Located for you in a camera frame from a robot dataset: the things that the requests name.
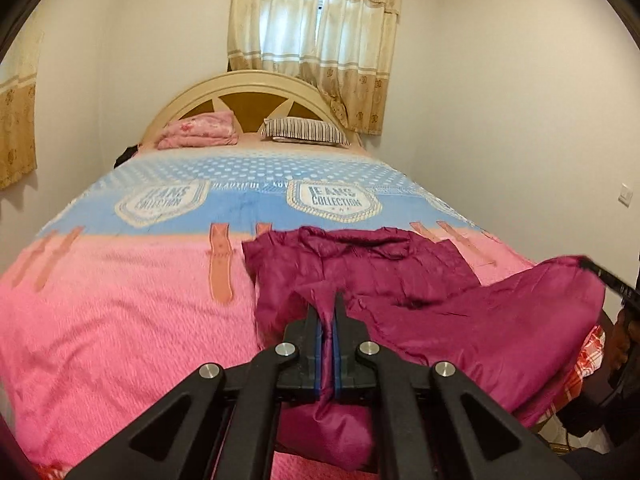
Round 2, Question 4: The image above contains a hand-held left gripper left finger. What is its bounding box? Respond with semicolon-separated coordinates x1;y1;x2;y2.
65;305;322;480

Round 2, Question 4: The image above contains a person's right hand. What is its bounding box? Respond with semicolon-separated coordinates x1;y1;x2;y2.
609;307;634;368

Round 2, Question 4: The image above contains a magenta puffer jacket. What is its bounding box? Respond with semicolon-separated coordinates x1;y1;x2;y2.
241;226;608;471

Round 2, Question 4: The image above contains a pink blue printed blanket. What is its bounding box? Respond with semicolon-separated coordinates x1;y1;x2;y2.
0;152;538;480

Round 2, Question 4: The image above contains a striped pillow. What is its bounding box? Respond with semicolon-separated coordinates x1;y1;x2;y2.
260;116;352;148

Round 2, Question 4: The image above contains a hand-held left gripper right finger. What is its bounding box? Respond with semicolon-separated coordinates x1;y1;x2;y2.
332;292;571;480

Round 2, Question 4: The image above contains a beige floral window curtain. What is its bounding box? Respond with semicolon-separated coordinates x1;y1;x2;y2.
227;0;403;136
0;25;45;191

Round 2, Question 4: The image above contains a pink folded floral blanket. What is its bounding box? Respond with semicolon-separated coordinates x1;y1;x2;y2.
157;111;240;150

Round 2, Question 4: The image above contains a cream wooden bed headboard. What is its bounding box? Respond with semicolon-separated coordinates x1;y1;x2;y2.
140;71;363;148

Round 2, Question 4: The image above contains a dark object beside bed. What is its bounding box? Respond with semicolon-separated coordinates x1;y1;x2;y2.
114;144;143;170

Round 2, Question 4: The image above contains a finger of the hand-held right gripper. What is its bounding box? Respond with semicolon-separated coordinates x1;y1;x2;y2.
579;256;640;312

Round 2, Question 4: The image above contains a peach bed sheet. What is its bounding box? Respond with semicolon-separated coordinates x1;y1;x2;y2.
137;132;368;158

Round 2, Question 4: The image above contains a red plaid cloth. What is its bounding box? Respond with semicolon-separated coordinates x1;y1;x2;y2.
574;327;607;382

